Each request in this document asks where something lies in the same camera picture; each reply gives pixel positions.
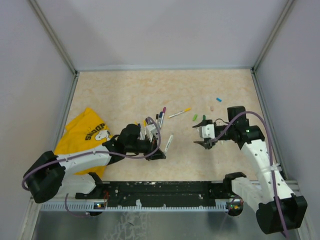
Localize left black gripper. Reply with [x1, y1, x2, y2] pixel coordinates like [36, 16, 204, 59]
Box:
[125, 133, 166, 161]

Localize grey cap marker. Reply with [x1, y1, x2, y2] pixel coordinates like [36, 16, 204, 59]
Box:
[163, 134, 174, 154]

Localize light green marker cap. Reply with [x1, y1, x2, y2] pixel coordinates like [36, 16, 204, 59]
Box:
[192, 114, 198, 121]

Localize yellow cap white marker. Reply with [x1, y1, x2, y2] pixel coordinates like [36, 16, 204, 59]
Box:
[168, 107, 192, 119]

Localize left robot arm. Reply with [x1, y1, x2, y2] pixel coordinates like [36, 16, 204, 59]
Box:
[21, 124, 166, 204]

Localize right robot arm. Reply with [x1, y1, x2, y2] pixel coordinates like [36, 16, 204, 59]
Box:
[194, 106, 308, 237]

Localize blue cap yellow end marker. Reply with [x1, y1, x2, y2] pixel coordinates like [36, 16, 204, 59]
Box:
[137, 123, 144, 140]

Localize dark blue cap marker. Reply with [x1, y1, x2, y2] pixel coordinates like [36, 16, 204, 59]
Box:
[157, 111, 163, 129]

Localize yellow snoopy t-shirt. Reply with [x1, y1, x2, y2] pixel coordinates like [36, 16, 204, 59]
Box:
[53, 107, 117, 177]

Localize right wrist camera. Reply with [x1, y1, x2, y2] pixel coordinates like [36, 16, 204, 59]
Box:
[198, 124, 216, 139]

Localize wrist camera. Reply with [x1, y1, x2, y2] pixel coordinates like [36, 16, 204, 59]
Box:
[145, 123, 159, 142]
[198, 124, 216, 139]

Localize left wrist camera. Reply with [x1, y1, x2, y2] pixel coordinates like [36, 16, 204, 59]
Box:
[145, 123, 159, 142]

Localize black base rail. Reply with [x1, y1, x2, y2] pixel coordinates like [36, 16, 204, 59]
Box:
[75, 181, 236, 208]

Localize grey slotted cable duct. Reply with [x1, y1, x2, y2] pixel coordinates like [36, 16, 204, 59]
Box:
[39, 201, 233, 213]

